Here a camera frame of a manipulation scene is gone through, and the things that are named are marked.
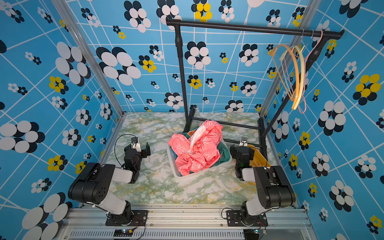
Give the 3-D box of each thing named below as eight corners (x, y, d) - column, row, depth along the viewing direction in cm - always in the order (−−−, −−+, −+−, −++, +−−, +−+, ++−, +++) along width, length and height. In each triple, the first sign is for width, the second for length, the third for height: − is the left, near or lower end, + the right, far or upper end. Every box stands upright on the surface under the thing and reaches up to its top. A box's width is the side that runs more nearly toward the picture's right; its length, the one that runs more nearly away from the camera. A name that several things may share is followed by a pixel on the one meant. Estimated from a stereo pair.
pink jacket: (172, 179, 88) (166, 162, 70) (176, 142, 105) (172, 120, 87) (220, 179, 88) (226, 162, 70) (216, 142, 105) (220, 120, 87)
